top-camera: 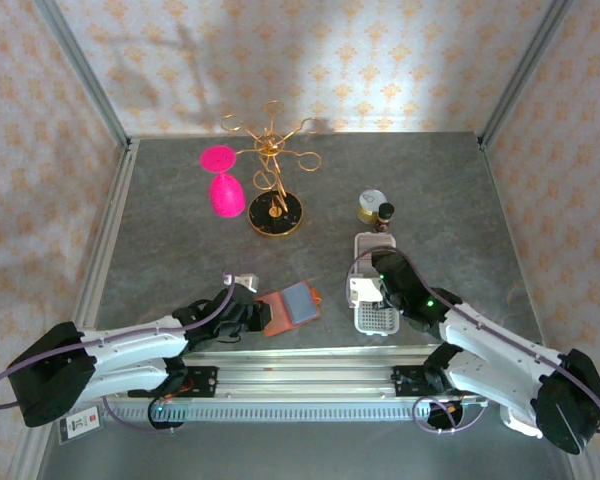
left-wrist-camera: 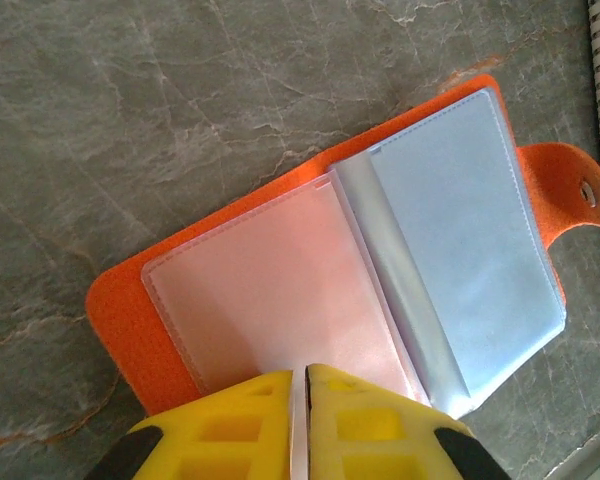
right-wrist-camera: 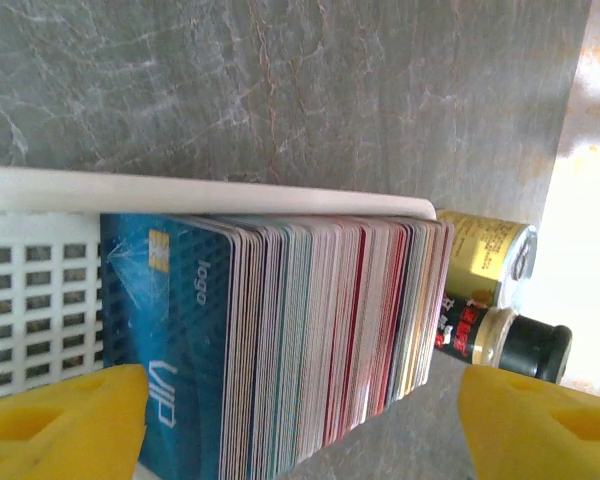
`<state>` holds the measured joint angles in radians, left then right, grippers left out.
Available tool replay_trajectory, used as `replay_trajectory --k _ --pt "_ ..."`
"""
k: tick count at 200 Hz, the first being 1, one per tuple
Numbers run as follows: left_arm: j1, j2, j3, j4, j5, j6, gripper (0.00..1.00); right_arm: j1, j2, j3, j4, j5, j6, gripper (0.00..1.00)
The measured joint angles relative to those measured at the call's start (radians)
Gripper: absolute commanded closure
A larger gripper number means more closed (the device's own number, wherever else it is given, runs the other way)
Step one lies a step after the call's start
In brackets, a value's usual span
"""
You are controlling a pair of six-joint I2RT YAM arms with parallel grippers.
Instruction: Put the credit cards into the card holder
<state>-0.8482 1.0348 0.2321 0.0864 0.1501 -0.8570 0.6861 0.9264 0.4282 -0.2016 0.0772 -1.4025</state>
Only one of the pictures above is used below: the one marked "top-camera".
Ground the white plastic basket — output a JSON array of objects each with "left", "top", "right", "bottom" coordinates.
[{"left": 353, "top": 230, "right": 400, "bottom": 336}]

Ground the grey slotted cable duct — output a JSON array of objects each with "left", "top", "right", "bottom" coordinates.
[{"left": 107, "top": 402, "right": 487, "bottom": 424}]

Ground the gold wire glass rack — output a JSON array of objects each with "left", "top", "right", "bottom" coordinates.
[{"left": 219, "top": 99, "right": 324, "bottom": 238}]

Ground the laminated label card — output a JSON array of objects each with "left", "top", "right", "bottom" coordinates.
[{"left": 59, "top": 410, "right": 105, "bottom": 444}]

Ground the aluminium frame post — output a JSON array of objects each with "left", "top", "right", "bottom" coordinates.
[
  {"left": 478, "top": 0, "right": 577, "bottom": 147},
  {"left": 33, "top": 0, "right": 133, "bottom": 149}
]

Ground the aluminium table side rail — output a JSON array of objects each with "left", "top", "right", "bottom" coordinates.
[{"left": 71, "top": 138, "right": 141, "bottom": 347}]

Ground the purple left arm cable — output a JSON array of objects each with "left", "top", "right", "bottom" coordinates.
[{"left": 0, "top": 270, "right": 244, "bottom": 434}]

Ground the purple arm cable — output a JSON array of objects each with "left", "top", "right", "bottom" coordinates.
[
  {"left": 0, "top": 270, "right": 244, "bottom": 434},
  {"left": 345, "top": 248, "right": 600, "bottom": 436}
]

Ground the gold tin can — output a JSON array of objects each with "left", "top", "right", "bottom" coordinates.
[{"left": 355, "top": 188, "right": 389, "bottom": 224}]

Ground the small black-capped spice bottle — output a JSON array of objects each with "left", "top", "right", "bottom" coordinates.
[{"left": 376, "top": 202, "right": 396, "bottom": 234}]

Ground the pink wine glass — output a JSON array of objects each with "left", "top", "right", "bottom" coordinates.
[{"left": 199, "top": 144, "right": 246, "bottom": 219}]

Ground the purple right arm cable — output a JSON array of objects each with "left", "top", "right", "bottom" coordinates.
[{"left": 345, "top": 248, "right": 600, "bottom": 436}]

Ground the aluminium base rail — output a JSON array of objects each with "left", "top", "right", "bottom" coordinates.
[{"left": 182, "top": 348, "right": 487, "bottom": 402}]

